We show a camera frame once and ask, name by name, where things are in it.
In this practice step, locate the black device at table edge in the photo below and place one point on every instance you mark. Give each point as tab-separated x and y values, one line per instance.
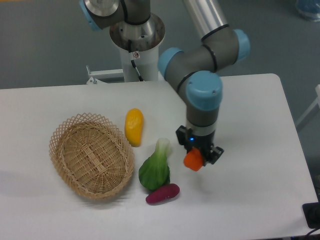
312	214

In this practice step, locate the woven wicker basket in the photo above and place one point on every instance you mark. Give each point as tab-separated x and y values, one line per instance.
92	156

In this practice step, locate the green toy bok choy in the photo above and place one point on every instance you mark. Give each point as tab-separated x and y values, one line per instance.
155	171

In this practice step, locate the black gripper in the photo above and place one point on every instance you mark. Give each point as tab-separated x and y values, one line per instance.
188	138

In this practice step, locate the yellow toy mango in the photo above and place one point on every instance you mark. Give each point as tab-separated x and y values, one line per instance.
133	127

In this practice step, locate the blue plastic bag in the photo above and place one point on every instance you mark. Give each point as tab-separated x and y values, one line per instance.
309	9

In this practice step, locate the orange toy fruit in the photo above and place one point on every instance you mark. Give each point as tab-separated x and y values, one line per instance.
194	160

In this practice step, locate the white frame at right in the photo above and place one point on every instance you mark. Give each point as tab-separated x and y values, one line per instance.
310	112

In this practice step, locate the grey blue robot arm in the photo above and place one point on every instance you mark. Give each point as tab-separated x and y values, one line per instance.
193	75

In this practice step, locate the purple toy sweet potato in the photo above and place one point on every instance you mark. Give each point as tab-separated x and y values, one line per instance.
164	193

